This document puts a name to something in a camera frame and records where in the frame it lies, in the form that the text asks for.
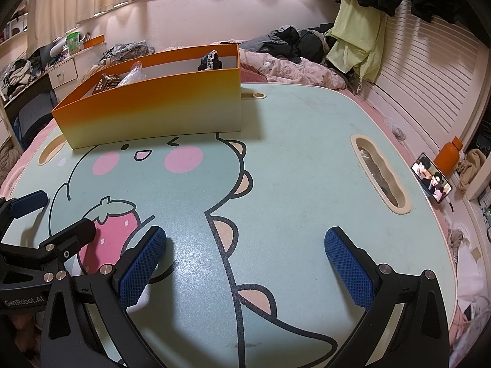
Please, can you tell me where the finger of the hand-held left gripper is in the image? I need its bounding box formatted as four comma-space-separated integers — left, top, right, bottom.
0, 190, 50, 232
37, 218, 97, 265

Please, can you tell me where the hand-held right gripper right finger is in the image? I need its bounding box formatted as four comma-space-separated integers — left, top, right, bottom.
324, 227, 451, 368

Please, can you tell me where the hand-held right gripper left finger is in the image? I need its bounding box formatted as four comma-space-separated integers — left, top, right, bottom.
40, 225, 168, 368

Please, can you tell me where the orange gradient cardboard box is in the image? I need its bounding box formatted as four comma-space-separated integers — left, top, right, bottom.
51, 43, 242, 150

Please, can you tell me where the clear plastic wrap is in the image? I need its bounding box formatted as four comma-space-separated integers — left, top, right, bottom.
115, 60, 144, 87

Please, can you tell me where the pink bed sheet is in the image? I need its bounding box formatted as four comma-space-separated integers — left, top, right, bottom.
0, 80, 466, 357

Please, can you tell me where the brown fluffy cushion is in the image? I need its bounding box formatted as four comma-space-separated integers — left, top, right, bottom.
0, 138, 20, 185

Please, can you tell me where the smartphone with lit screen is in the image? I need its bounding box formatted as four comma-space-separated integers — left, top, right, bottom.
411, 153, 454, 203

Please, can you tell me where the clothes pile on desk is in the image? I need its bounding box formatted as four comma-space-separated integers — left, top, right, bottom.
0, 58, 33, 100

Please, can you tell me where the white desk with drawers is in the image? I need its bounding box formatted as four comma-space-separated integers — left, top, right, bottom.
0, 40, 106, 123

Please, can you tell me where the orange bottle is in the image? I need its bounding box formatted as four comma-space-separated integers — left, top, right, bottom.
433, 136, 465, 173

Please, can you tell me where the beige cloth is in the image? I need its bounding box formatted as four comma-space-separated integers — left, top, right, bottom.
454, 149, 488, 196

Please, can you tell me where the white cylindrical object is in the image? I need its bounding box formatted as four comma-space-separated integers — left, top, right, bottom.
50, 36, 72, 60

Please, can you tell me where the green lidded cup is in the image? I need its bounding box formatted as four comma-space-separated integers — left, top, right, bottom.
65, 32, 82, 56

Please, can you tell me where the flat orange box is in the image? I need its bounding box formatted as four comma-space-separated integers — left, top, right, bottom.
82, 34, 105, 50

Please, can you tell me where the patterned cloth pile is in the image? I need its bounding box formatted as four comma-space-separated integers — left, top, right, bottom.
100, 40, 154, 66

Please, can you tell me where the pink floral blanket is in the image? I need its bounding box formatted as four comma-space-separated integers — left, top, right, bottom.
218, 40, 355, 90

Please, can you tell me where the white slatted panel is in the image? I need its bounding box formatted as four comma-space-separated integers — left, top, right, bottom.
361, 0, 491, 154

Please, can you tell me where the black white patterned item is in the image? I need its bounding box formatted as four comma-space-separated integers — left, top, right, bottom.
198, 49, 224, 72

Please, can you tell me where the red pillow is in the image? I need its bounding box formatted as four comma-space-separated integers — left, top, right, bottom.
240, 62, 265, 82

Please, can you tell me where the yellow-green hanging garment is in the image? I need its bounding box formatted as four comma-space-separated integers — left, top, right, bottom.
326, 0, 388, 83

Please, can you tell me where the pile of dark clothes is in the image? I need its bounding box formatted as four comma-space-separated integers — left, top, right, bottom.
247, 23, 338, 64

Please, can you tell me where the white wall shelf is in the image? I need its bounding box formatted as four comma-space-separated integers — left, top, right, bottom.
0, 4, 31, 47

